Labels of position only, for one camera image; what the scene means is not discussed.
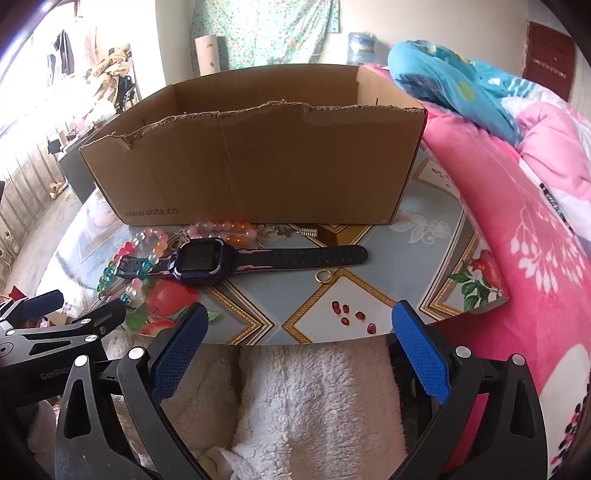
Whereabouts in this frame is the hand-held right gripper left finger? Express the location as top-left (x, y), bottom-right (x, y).
top-left (55, 302), bottom-right (211, 480)

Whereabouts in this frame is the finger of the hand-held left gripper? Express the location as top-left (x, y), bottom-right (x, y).
top-left (7, 300), bottom-right (127, 346)
top-left (0, 290), bottom-right (64, 330)

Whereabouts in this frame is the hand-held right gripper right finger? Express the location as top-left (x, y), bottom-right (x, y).
top-left (390, 300), bottom-right (548, 480)

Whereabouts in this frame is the black smart watch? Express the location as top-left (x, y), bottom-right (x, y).
top-left (112, 236), bottom-right (369, 283)

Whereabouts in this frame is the multicolour bead bracelet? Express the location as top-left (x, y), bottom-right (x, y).
top-left (96, 228), bottom-right (171, 305)

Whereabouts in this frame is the pink orange bead bracelet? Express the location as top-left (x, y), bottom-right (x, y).
top-left (187, 220), bottom-right (258, 248)

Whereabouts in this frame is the brown cardboard box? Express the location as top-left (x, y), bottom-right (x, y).
top-left (79, 64), bottom-right (428, 226)

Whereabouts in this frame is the white fleece clothing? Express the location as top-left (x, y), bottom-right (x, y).
top-left (108, 342), bottom-right (407, 480)

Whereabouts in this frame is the window railing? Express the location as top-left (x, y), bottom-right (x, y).
top-left (0, 115), bottom-right (79, 259)

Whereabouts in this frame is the fruit print tablecloth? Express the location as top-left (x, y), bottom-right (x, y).
top-left (53, 148), bottom-right (509, 347)

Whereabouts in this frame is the dark grey cabinet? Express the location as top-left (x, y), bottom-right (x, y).
top-left (58, 138), bottom-right (93, 204)

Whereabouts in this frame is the pink floral blanket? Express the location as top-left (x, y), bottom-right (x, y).
top-left (362, 64), bottom-right (591, 480)

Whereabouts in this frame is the wheelchair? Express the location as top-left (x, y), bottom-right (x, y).
top-left (111, 74), bottom-right (139, 112)

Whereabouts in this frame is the pink white quilt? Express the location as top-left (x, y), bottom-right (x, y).
top-left (501, 76), bottom-right (591, 241)

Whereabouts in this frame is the pile of beige clothes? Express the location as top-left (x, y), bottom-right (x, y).
top-left (88, 44), bottom-right (134, 84)

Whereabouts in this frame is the dark hanging garment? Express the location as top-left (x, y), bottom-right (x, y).
top-left (48, 30), bottom-right (75, 77)

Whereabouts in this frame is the pink hanging garment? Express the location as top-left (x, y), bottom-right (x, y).
top-left (83, 28), bottom-right (100, 65)

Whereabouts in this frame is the blue patterned quilt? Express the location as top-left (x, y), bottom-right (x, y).
top-left (388, 39), bottom-right (532, 148)

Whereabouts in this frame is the beige paper roll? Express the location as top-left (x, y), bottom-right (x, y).
top-left (194, 34), bottom-right (222, 77)

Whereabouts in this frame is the blue water jug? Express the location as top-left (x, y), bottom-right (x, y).
top-left (346, 31), bottom-right (377, 65)

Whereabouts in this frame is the dark red door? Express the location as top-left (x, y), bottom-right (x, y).
top-left (524, 21), bottom-right (575, 100)

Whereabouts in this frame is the green floral curtain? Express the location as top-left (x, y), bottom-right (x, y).
top-left (191, 0), bottom-right (340, 68)

